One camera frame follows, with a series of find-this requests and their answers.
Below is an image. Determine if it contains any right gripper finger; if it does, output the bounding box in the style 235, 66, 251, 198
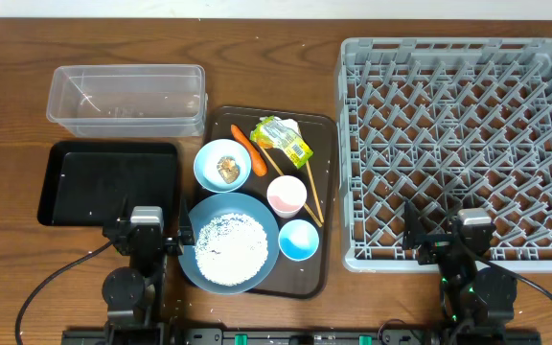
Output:
445, 200, 463, 224
402, 201, 426, 250

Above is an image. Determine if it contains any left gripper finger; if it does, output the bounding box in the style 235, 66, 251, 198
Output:
177, 197, 196, 245
115, 195, 128, 223

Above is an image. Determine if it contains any dark blue plate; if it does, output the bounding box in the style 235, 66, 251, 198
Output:
178, 193, 279, 295

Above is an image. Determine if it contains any white rice pile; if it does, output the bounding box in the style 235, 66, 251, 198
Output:
195, 213, 268, 287

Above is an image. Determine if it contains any light blue bowl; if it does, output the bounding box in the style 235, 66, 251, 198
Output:
194, 139, 251, 193

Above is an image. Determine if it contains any brown food scrap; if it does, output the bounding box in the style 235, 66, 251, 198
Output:
217, 156, 240, 184

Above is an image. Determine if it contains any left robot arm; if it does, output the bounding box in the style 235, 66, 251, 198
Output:
102, 198, 196, 345

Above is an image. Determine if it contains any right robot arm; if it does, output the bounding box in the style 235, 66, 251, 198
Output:
402, 201, 517, 344

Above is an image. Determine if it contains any grey dishwasher rack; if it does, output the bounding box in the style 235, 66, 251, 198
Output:
335, 37, 552, 273

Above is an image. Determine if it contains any black plastic tray bin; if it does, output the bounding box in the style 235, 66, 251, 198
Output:
37, 141, 178, 226

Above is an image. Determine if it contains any orange carrot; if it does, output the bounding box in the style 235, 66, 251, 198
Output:
230, 125, 267, 177

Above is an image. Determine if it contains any pink cup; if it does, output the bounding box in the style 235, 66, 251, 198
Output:
266, 175, 308, 219

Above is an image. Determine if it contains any light blue cup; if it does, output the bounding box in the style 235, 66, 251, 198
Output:
278, 219, 320, 262

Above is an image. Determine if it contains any clear plastic storage bin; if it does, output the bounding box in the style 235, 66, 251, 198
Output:
46, 64, 208, 138

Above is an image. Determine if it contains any green yellow snack wrapper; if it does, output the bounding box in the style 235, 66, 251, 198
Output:
250, 116, 313, 168

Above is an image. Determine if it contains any brown serving tray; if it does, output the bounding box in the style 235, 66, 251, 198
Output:
180, 106, 338, 300

